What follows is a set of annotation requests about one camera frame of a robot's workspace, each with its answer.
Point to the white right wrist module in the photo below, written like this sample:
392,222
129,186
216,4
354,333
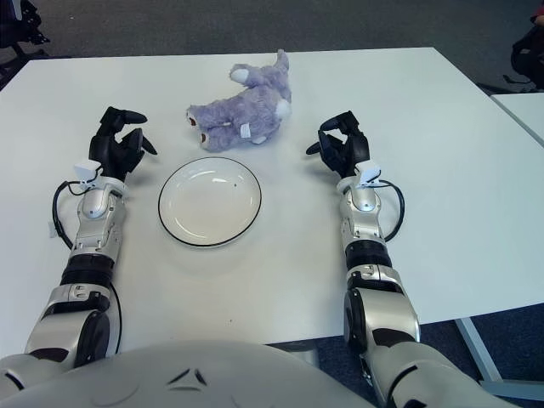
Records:
369,172

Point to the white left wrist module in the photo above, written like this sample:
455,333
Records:
85,172

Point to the grey metal table leg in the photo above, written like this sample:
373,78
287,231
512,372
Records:
472,344

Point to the white table with grey edge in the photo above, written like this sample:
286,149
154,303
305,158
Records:
525,112

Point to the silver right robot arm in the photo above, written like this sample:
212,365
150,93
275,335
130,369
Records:
365,221

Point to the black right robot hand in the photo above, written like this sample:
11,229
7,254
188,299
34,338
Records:
344,149

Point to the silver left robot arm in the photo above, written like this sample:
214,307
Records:
93,229

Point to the white plate with black rim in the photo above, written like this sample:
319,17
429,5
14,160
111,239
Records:
208,204

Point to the purple plush bunny doll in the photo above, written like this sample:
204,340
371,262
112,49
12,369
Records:
246,110

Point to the silver robot torso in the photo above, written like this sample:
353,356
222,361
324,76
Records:
191,382

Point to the black office chair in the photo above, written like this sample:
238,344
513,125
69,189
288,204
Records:
36,39

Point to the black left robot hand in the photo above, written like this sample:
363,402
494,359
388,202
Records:
115,149

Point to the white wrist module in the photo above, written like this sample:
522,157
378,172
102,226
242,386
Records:
85,172
369,172

